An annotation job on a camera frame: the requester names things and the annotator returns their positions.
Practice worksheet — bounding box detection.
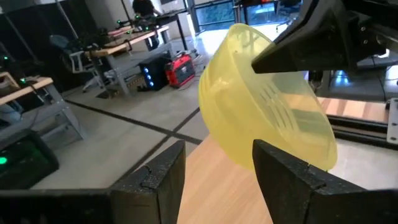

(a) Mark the office chair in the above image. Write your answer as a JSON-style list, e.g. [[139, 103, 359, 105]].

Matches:
[[49, 34, 107, 93]]

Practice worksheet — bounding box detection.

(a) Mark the black computer tower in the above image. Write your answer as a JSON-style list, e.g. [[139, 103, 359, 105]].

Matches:
[[139, 57, 170, 91]]

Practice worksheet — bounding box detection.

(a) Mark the translucent yellow plastic bowl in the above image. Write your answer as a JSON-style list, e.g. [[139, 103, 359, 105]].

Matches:
[[198, 23, 338, 172]]

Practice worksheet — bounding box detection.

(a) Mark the red portable generator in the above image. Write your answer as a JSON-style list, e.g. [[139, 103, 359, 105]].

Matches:
[[164, 53, 196, 88]]

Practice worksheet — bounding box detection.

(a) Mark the person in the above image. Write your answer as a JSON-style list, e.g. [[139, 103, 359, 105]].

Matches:
[[132, 0, 163, 17]]

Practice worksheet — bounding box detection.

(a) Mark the black device with green light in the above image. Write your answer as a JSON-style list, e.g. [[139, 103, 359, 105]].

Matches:
[[0, 129, 60, 190]]

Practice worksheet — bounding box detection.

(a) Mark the black metal table frame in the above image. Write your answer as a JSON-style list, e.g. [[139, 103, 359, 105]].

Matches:
[[328, 98, 398, 151]]

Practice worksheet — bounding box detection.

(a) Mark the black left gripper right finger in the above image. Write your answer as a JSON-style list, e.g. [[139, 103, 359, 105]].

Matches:
[[252, 139, 368, 224]]

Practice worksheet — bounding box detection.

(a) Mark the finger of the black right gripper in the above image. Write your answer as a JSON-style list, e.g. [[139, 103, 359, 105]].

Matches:
[[251, 0, 357, 74]]

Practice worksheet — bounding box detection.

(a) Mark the wooden workbench with grey legs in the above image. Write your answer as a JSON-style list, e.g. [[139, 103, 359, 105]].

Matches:
[[0, 72, 87, 142], [84, 25, 175, 96]]

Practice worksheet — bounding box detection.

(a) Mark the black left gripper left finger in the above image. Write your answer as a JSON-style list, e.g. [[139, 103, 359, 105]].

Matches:
[[109, 139, 187, 224]]

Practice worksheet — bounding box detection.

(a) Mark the black table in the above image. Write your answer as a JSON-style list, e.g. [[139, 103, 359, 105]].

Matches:
[[154, 9, 189, 51]]

